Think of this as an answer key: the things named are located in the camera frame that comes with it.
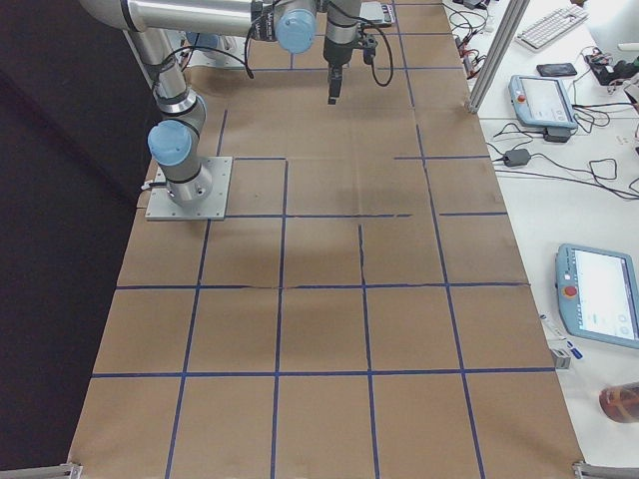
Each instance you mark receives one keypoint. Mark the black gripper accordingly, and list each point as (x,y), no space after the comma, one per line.
(334,54)

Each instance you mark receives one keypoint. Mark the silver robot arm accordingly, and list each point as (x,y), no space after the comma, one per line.
(291,24)

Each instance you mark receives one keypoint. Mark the silver digital kitchen scale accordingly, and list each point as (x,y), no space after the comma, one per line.
(379,14)

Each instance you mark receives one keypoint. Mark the black power adapter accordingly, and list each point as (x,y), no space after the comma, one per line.
(516,158)

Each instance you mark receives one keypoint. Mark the far blue teach pendant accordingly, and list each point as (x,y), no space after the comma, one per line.
(541,102)

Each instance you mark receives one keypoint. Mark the blue teach pendant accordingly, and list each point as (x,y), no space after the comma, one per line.
(541,102)
(597,294)

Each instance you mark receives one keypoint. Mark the black smartphone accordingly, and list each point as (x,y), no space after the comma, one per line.
(556,70)

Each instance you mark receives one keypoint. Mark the white keyboard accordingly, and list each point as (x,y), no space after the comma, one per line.
(551,27)

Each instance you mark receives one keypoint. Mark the near blue teach pendant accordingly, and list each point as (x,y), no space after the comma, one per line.
(597,294)

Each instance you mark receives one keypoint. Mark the brown glass bottle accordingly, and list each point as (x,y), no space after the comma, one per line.
(620,403)

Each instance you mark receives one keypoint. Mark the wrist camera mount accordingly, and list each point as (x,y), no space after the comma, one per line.
(368,45)

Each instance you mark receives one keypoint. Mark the aluminium frame post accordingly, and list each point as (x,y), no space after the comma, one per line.
(501,41)

